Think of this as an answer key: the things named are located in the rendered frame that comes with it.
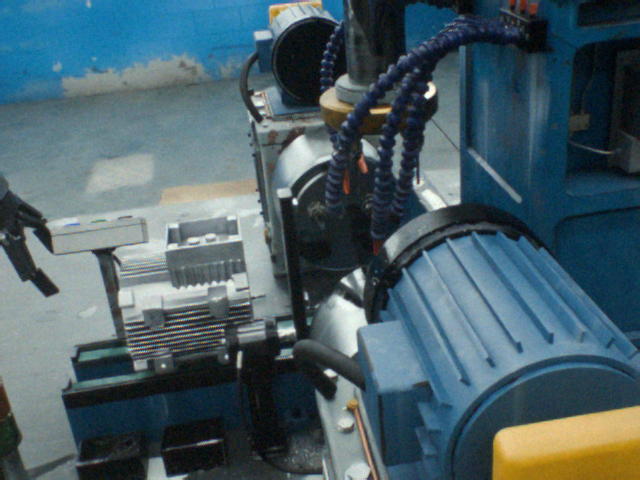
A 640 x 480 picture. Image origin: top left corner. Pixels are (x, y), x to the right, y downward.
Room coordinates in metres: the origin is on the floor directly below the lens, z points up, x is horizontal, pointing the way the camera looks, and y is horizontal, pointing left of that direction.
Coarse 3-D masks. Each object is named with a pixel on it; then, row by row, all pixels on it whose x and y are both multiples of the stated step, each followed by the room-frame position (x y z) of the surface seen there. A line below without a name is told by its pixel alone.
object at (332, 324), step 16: (352, 272) 0.90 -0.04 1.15; (336, 288) 0.89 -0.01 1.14; (352, 288) 0.87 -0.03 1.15; (320, 304) 0.90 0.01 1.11; (336, 304) 0.86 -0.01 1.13; (352, 304) 0.83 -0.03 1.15; (320, 320) 0.87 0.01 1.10; (336, 320) 0.83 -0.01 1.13; (352, 320) 0.80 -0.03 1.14; (320, 336) 0.84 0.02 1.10; (336, 336) 0.80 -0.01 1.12; (352, 336) 0.77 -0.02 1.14; (352, 352) 0.75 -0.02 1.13; (320, 368) 0.80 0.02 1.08
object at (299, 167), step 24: (312, 144) 1.42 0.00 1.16; (288, 168) 1.39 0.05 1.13; (312, 168) 1.33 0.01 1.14; (312, 192) 1.33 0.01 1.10; (360, 192) 1.34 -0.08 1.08; (312, 216) 1.30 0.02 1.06; (360, 216) 1.34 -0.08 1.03; (312, 240) 1.32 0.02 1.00; (336, 240) 1.33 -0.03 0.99; (360, 240) 1.33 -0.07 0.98; (384, 240) 1.34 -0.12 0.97; (312, 264) 1.33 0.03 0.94; (336, 264) 1.33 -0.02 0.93; (360, 264) 1.33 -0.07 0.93
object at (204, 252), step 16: (176, 224) 1.14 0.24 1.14; (192, 224) 1.14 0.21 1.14; (208, 224) 1.15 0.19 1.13; (224, 224) 1.15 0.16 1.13; (240, 224) 1.12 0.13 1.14; (176, 240) 1.12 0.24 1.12; (192, 240) 1.09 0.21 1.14; (208, 240) 1.09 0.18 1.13; (224, 240) 1.12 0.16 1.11; (240, 240) 1.06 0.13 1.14; (176, 256) 1.04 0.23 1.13; (192, 256) 1.05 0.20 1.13; (208, 256) 1.05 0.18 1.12; (224, 256) 1.05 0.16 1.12; (240, 256) 1.06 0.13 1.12; (176, 272) 1.04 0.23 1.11; (192, 272) 1.04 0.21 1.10; (208, 272) 1.05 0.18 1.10; (224, 272) 1.05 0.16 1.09; (240, 272) 1.05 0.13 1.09
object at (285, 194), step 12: (288, 192) 0.98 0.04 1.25; (288, 204) 0.96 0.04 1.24; (288, 216) 0.96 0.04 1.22; (288, 228) 0.96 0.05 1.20; (288, 240) 0.96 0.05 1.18; (288, 252) 0.96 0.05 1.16; (288, 264) 0.96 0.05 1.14; (288, 276) 0.96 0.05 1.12; (300, 276) 0.96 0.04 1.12; (300, 288) 0.96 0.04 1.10; (300, 300) 0.96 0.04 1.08; (300, 312) 0.96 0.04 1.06; (300, 324) 0.96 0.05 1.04; (300, 336) 0.96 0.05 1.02
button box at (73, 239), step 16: (96, 224) 1.32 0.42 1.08; (112, 224) 1.32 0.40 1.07; (128, 224) 1.32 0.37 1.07; (144, 224) 1.35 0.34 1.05; (64, 240) 1.30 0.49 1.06; (80, 240) 1.30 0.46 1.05; (96, 240) 1.30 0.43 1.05; (112, 240) 1.31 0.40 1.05; (128, 240) 1.31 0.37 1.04; (144, 240) 1.31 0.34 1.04
